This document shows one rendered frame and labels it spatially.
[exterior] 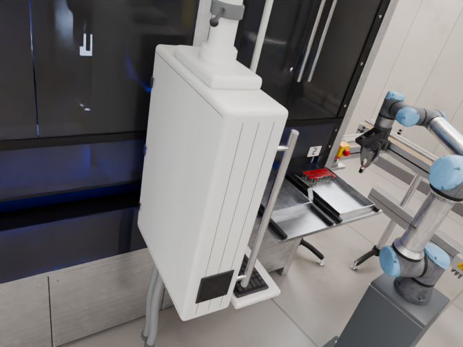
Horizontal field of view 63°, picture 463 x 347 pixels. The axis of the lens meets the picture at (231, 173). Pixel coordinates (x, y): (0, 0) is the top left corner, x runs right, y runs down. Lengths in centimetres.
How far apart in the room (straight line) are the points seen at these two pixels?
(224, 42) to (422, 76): 362
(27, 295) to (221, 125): 120
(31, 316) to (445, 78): 399
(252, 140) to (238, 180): 12
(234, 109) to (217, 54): 21
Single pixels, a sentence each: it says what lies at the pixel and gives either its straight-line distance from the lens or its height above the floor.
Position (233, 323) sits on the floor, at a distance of 237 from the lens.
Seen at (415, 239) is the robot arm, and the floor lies 110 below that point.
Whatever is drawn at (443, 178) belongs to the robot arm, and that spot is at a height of 136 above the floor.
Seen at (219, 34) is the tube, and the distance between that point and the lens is 103.
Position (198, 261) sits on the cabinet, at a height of 108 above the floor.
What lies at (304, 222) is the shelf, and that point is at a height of 88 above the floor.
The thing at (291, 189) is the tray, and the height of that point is 89.
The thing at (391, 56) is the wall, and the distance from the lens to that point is 465.
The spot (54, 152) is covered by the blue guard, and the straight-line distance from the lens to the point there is 138.
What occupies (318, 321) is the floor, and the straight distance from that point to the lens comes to 258.
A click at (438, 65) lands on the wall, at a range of 444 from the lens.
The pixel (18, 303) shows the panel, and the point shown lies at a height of 47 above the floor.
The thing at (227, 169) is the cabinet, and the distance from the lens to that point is 93.
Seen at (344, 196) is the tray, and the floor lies 88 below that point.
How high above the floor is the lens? 186
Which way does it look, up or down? 31 degrees down
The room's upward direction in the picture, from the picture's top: 14 degrees clockwise
